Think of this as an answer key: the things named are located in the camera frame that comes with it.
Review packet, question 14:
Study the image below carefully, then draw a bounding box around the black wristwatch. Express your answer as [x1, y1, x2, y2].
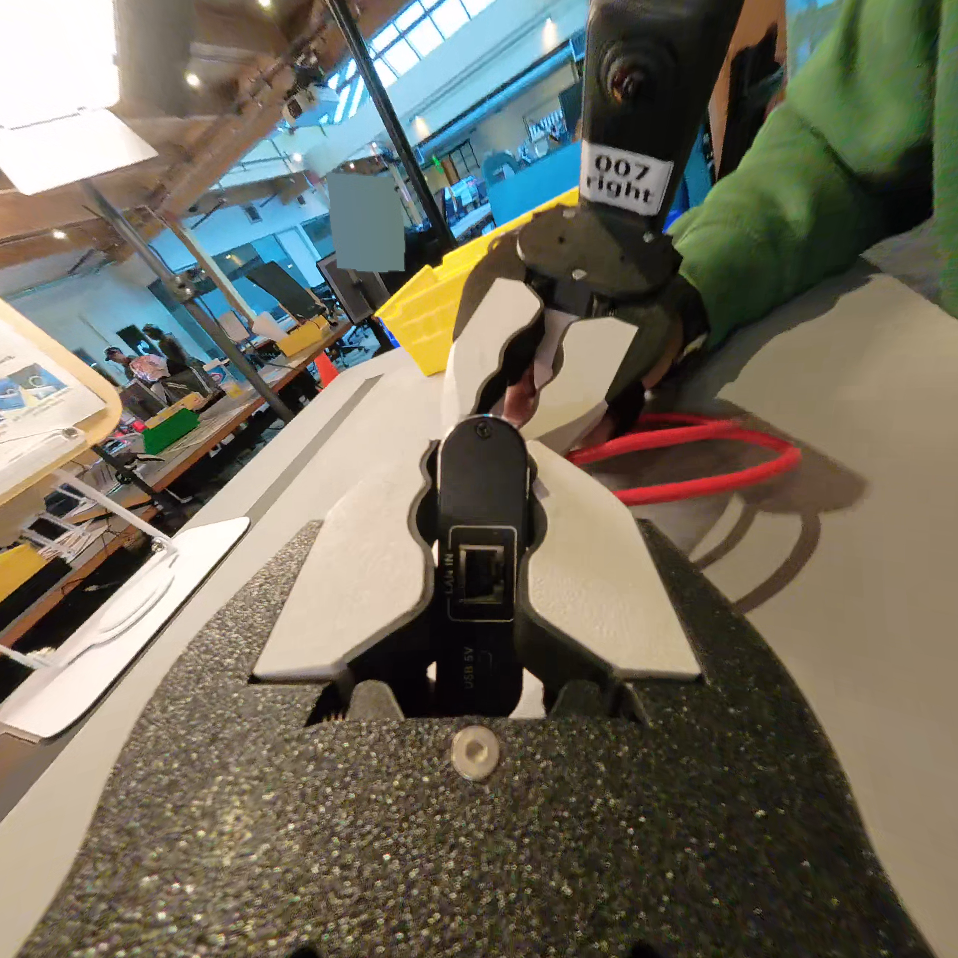
[644, 329, 712, 390]

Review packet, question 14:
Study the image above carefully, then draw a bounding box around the printed instruction sheet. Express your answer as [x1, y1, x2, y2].
[0, 322, 108, 487]

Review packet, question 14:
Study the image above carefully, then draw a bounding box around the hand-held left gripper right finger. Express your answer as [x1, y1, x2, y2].
[518, 440, 703, 687]

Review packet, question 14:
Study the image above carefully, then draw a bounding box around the red ethernet cable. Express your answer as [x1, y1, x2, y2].
[565, 412, 802, 506]

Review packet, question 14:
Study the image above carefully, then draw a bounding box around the black computer monitor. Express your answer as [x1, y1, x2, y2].
[318, 254, 375, 324]

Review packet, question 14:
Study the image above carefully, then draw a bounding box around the green plastic bin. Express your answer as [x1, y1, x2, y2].
[142, 404, 202, 455]

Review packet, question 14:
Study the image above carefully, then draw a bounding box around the black metal pole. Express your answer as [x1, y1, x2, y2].
[329, 0, 459, 249]

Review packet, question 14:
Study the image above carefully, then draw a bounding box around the black display panel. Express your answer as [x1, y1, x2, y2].
[247, 262, 324, 321]

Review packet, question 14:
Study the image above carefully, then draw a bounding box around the white sheet stand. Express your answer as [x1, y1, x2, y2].
[0, 430, 251, 743]

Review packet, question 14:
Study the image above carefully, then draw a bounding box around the large yellow plastic bin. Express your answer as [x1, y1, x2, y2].
[374, 187, 585, 375]

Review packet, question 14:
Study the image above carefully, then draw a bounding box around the person's right forearm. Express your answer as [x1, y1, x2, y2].
[668, 0, 958, 353]

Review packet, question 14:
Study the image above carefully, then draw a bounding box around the black ethernet port box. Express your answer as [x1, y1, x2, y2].
[434, 414, 534, 716]

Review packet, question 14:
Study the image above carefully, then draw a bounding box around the grey lamp pole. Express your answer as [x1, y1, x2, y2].
[78, 180, 296, 422]

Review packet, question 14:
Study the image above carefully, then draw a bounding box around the long wooden workbench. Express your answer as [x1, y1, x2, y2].
[97, 318, 353, 495]
[0, 479, 162, 648]

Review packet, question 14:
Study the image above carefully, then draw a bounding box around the person's right hand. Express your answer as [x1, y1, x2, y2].
[595, 277, 712, 444]

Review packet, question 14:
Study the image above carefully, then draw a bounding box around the small yellow plastic bin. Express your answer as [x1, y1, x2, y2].
[277, 314, 332, 356]

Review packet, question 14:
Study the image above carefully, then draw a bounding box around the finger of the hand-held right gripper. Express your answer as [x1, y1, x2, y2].
[522, 320, 642, 452]
[442, 254, 547, 435]

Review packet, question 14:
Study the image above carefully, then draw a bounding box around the white light panel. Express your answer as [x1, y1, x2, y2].
[0, 0, 160, 197]

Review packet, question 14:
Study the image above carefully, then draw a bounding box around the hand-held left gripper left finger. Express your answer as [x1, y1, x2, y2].
[253, 440, 443, 686]

